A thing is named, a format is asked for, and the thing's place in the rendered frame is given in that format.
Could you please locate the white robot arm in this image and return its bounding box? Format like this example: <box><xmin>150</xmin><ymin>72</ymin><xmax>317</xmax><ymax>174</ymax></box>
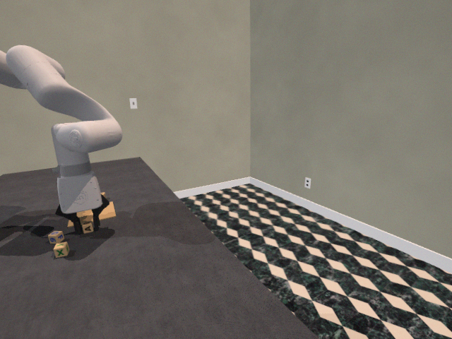
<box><xmin>0</xmin><ymin>45</ymin><xmax>122</xmax><ymax>177</ymax></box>

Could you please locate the orange flat mat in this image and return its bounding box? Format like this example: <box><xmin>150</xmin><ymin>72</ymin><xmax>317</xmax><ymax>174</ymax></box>
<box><xmin>68</xmin><ymin>201</ymin><xmax>116</xmax><ymax>228</ymax></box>

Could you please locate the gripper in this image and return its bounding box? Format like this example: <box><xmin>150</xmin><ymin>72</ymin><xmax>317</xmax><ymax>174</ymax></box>
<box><xmin>55</xmin><ymin>171</ymin><xmax>109</xmax><ymax>234</ymax></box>

